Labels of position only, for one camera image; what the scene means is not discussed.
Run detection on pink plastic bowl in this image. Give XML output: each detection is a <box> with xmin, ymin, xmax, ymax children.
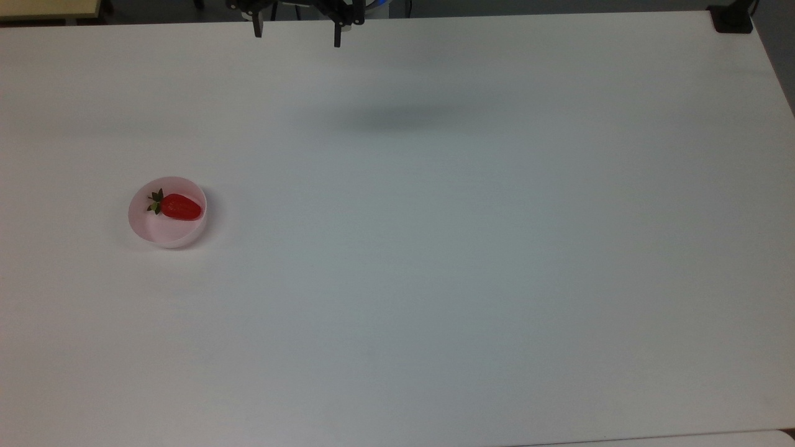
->
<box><xmin>128</xmin><ymin>176</ymin><xmax>207</xmax><ymax>250</ymax></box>

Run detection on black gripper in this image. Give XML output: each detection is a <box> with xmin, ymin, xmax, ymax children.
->
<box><xmin>225</xmin><ymin>0</ymin><xmax>368</xmax><ymax>49</ymax></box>

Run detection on red strawberry with green leaves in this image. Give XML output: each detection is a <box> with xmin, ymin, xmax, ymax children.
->
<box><xmin>147</xmin><ymin>188</ymin><xmax>203</xmax><ymax>222</ymax></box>

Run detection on light wooden table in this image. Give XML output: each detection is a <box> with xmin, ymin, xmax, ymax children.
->
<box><xmin>0</xmin><ymin>0</ymin><xmax>104</xmax><ymax>23</ymax></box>

